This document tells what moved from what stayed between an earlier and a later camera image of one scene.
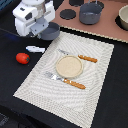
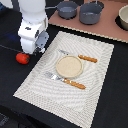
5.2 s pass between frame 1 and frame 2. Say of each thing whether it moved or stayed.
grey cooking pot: stayed
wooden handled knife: stayed
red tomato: stayed
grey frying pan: moved
